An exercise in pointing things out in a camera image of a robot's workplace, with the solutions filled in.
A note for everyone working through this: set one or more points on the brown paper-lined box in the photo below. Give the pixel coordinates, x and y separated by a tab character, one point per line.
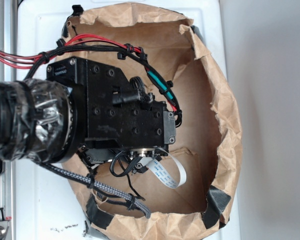
208	143

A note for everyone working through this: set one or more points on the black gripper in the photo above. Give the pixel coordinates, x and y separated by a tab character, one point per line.
108	111

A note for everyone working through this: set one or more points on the aluminium frame rail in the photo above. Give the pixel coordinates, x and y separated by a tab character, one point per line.
8	44

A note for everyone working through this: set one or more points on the black taped robot arm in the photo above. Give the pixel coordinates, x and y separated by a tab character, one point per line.
34	121

